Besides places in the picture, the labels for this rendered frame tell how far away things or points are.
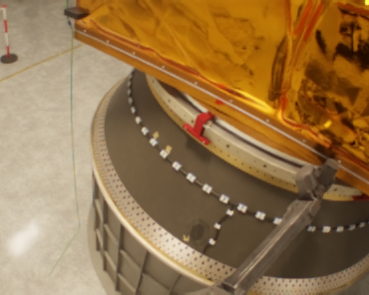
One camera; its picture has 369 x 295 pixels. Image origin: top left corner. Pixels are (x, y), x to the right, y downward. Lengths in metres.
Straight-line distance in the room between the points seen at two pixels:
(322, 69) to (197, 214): 0.75
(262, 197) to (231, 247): 0.26
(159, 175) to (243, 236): 0.45
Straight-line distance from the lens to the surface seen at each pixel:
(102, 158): 1.62
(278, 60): 0.98
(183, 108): 1.18
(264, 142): 1.11
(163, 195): 1.31
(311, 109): 1.02
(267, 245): 0.84
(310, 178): 0.94
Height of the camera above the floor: 2.38
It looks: 40 degrees down
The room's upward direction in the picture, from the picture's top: 18 degrees clockwise
